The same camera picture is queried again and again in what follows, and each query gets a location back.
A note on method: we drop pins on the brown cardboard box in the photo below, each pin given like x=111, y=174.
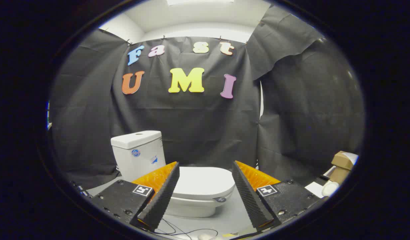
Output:
x=341, y=165

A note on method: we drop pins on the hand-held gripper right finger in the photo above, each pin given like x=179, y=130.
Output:
x=249, y=196

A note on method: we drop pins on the white toilet lid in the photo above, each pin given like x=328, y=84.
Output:
x=203, y=180

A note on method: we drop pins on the white toilet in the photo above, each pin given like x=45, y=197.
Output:
x=138, y=150

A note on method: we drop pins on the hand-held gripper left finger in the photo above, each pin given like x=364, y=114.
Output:
x=161, y=196

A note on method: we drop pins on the white paper roll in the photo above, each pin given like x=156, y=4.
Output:
x=329, y=189

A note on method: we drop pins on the black backdrop cloth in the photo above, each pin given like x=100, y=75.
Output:
x=191, y=126

